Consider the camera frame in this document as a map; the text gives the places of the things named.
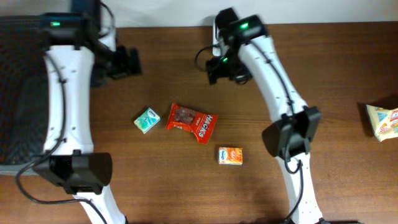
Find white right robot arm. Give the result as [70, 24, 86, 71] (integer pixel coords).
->
[205, 7, 326, 223]

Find red Hacks candy bag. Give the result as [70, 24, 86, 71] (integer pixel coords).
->
[166, 103, 218, 144]

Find orange small carton box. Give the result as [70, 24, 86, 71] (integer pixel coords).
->
[218, 147, 243, 166]

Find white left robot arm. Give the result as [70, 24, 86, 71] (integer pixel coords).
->
[32, 1, 142, 223]

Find teal tissue pack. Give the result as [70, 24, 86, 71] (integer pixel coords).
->
[134, 108, 160, 134]

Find white barcode scanner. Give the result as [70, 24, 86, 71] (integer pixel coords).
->
[212, 17, 219, 47]

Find grey plastic basket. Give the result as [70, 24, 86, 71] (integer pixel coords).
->
[1, 16, 49, 176]

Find yellow snack bag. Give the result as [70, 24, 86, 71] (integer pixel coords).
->
[366, 105, 398, 142]

